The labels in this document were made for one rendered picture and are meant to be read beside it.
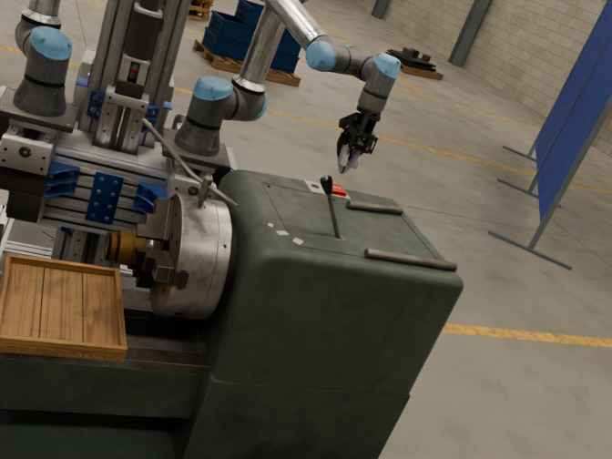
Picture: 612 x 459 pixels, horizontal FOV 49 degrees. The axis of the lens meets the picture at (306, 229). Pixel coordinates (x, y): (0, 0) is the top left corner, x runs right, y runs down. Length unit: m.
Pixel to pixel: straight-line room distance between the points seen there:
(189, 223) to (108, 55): 0.86
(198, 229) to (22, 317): 0.48
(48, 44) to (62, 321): 0.82
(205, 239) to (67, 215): 0.79
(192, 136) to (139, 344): 0.74
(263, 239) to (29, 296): 0.62
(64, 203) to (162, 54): 0.58
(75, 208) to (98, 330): 0.64
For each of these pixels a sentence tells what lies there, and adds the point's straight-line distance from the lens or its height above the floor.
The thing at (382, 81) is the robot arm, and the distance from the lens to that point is 1.89.
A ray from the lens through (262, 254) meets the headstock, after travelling 1.57.
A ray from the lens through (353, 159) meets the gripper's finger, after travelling 1.99.
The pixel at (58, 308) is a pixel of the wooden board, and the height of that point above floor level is 0.89.
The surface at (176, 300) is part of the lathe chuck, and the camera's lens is 1.66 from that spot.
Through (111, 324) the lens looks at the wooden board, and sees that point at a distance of 1.80.
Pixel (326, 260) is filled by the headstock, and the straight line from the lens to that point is 1.62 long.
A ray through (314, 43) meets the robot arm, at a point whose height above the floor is 1.66.
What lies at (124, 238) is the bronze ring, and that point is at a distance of 1.71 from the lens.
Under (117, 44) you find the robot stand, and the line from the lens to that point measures 2.32.
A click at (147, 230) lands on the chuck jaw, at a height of 1.13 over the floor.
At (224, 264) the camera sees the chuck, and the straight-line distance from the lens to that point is 1.64.
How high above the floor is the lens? 1.94
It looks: 23 degrees down
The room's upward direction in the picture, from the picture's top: 21 degrees clockwise
